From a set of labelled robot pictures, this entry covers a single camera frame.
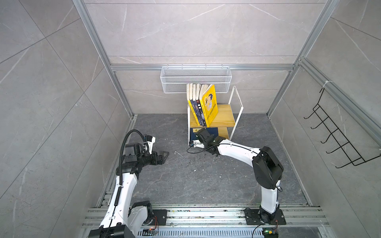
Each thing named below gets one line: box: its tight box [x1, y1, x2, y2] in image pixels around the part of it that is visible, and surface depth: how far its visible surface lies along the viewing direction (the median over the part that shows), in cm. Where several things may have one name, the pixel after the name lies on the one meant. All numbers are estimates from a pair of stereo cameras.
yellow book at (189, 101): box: [186, 83, 201, 126], surface depth 77 cm
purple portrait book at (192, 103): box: [189, 83, 202, 127], surface depth 77 cm
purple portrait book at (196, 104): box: [192, 83, 205, 127], surface depth 78 cm
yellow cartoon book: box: [198, 84, 219, 128], surface depth 80 cm
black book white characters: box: [195, 83, 207, 127], surface depth 78 cm
